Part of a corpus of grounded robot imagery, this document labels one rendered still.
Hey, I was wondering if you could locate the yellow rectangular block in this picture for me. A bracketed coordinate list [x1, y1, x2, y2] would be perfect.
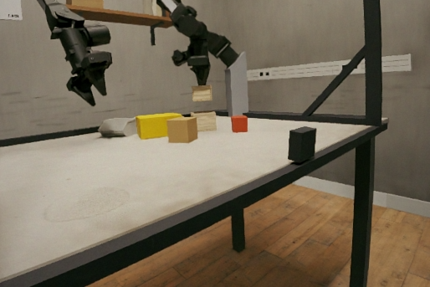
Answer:
[136, 113, 182, 140]

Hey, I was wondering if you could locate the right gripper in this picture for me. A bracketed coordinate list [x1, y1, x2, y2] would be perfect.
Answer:
[187, 39, 211, 86]

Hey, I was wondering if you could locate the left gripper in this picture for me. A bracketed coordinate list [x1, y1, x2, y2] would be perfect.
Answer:
[65, 44, 110, 106]

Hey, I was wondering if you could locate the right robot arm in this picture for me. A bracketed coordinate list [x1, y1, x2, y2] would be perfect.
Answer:
[156, 0, 240, 68]

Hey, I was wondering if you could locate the black metal post with diagonal brace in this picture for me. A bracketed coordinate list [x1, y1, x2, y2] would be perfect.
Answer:
[302, 0, 382, 126]

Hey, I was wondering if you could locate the orange-red block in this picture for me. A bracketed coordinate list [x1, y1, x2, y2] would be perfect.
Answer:
[231, 115, 248, 133]

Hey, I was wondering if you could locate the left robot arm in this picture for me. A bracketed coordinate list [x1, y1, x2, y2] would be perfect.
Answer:
[37, 0, 110, 53]

